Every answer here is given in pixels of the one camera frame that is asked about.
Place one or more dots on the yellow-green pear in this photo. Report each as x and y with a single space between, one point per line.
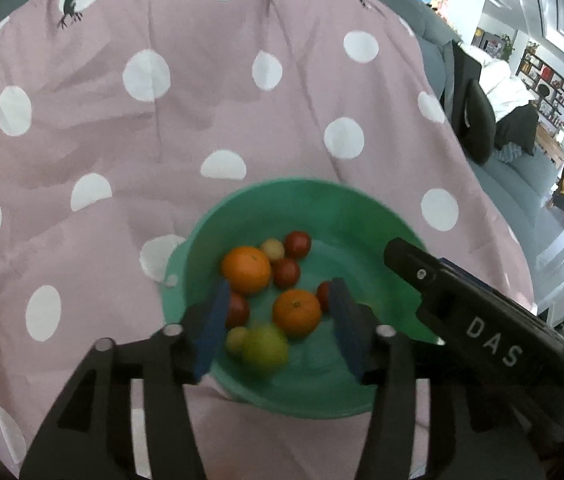
265 351

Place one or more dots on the dark cloth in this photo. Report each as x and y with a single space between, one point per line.
521 127

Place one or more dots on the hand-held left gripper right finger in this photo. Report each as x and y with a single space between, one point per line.
344 320

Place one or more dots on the pink polka dot blanket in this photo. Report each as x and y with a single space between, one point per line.
112 135

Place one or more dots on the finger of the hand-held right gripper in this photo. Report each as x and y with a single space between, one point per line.
411 265

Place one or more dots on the large orange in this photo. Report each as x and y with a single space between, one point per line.
297 312
246 269

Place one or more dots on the white cushion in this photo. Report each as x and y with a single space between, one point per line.
506 82

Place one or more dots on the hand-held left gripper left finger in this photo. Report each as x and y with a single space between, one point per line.
212 320

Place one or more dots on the large red tomato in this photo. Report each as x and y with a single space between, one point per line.
239 310

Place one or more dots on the small red tomato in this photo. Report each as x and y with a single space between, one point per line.
297 244
324 296
287 271

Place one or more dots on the green plastic bowl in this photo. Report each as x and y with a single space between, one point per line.
351 220

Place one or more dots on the dark wall shelf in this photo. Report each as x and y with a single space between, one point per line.
551 85

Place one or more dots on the small yellow fruit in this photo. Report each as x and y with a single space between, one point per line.
272 249
235 341

